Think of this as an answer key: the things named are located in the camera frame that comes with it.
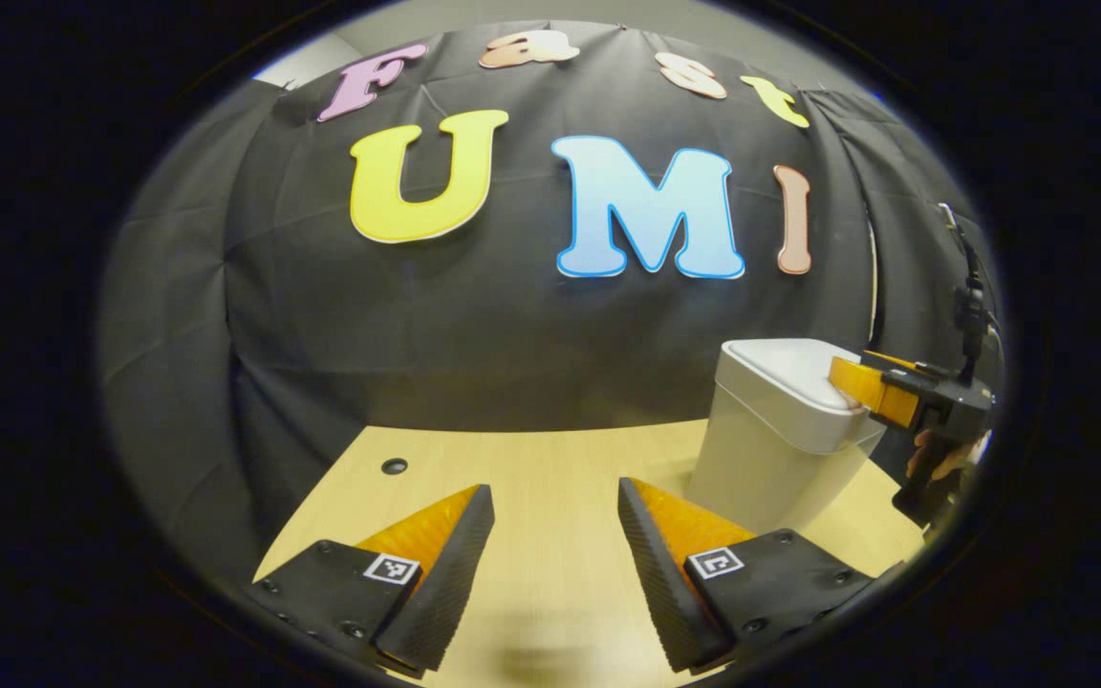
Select white desktop garbage bin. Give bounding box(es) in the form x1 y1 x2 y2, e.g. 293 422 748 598
686 337 887 536

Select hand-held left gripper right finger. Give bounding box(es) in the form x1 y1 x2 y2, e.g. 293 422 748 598
616 478 874 675

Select black tripod stand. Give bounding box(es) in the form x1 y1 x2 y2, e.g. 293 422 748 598
937 202 993 385

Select black backdrop cloth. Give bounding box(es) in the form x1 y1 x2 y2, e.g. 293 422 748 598
97 19 1003 593

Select wooden desktop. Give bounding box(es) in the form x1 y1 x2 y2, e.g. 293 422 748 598
252 420 926 688

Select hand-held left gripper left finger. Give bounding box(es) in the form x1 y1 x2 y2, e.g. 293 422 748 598
245 484 497 679

